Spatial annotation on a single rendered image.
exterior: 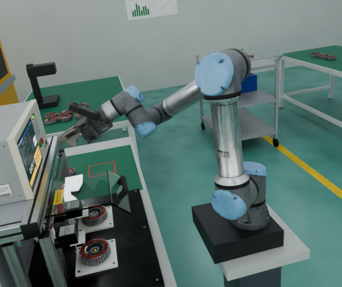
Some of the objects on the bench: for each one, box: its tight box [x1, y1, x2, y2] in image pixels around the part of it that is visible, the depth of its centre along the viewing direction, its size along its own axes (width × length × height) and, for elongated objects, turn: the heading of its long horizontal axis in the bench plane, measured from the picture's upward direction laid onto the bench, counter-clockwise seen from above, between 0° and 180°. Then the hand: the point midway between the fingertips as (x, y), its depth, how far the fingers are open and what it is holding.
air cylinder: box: [53, 219, 68, 232], centre depth 147 cm, size 5×8×6 cm
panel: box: [0, 237, 35, 287], centre depth 129 cm, size 1×66×30 cm, turn 26°
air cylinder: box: [46, 248, 65, 276], centre depth 125 cm, size 5×8×6 cm
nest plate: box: [75, 239, 118, 277], centre depth 128 cm, size 15×15×1 cm
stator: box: [79, 239, 111, 265], centre depth 127 cm, size 11×11×4 cm
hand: (58, 139), depth 129 cm, fingers closed
